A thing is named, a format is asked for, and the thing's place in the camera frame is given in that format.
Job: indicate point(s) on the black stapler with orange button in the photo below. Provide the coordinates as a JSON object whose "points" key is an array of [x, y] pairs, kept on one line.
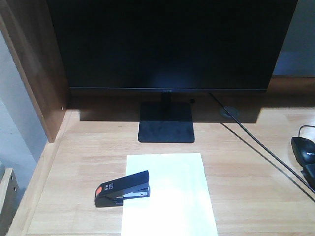
{"points": [[114, 192]]}

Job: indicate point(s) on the white paper sheets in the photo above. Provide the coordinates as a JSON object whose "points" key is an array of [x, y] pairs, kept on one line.
{"points": [[179, 203]]}

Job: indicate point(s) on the black computer monitor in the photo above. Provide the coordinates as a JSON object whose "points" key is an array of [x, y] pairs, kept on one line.
{"points": [[170, 46]]}

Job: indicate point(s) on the black computer mouse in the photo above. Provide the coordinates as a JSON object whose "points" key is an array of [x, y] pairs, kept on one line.
{"points": [[304, 150]]}

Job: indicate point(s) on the round desk cable grommet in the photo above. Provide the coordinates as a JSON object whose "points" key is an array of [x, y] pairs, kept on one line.
{"points": [[228, 112]]}

